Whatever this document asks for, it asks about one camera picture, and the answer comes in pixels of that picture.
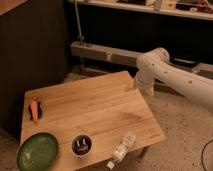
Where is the cluttered upper shelf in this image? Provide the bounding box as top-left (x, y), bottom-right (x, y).
top-left (68, 0), bottom-right (213, 21)

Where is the vertical metal pole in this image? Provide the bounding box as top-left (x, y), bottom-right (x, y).
top-left (74, 0), bottom-right (84, 45)

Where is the long grey metal case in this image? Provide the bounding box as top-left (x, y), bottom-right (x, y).
top-left (70, 41), bottom-right (213, 80)

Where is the black cable on floor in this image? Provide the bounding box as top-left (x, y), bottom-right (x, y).
top-left (200, 139), bottom-right (213, 171)

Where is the black case handle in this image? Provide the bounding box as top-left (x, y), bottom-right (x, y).
top-left (170, 58), bottom-right (200, 68)

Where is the green round plate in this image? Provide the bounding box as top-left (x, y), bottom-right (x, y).
top-left (17, 132), bottom-right (59, 171)

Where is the dark cabinet at left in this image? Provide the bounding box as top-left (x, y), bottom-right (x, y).
top-left (0, 0), bottom-right (69, 139)

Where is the clear plastic bottle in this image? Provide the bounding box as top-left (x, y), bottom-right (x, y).
top-left (107, 132), bottom-right (136, 170)

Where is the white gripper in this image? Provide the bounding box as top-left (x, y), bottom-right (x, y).
top-left (126, 79), bottom-right (154, 97)

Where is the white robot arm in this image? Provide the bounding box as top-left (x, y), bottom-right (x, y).
top-left (132, 48), bottom-right (213, 112)

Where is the wooden low table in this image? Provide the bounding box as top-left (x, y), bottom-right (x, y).
top-left (21, 71), bottom-right (166, 171)

